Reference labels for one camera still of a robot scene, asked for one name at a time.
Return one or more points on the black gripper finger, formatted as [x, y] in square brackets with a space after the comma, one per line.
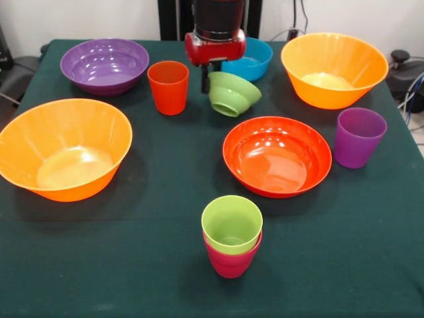
[205, 79]

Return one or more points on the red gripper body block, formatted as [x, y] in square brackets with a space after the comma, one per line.
[215, 51]

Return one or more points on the green plastic bowl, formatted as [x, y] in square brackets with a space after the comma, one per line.
[235, 94]

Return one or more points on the green plastic cup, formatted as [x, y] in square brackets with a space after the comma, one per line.
[232, 225]

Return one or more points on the pink plastic cup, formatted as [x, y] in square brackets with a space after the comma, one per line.
[232, 265]

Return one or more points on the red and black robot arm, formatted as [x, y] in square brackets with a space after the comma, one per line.
[218, 16]

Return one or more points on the red plastic cup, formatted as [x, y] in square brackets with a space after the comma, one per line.
[168, 92]

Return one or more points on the blue plastic bowl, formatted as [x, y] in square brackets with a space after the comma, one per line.
[255, 66]

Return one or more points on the purple plastic bowl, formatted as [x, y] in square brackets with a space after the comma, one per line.
[104, 73]

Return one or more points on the red plastic bowl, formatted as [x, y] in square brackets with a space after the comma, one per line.
[276, 159]

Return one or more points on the large orange plastic bowl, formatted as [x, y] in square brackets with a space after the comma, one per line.
[331, 66]
[63, 149]

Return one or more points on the purple plastic cup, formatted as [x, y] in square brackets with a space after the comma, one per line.
[359, 142]

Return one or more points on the dark green table cloth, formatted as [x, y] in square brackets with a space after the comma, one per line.
[99, 265]

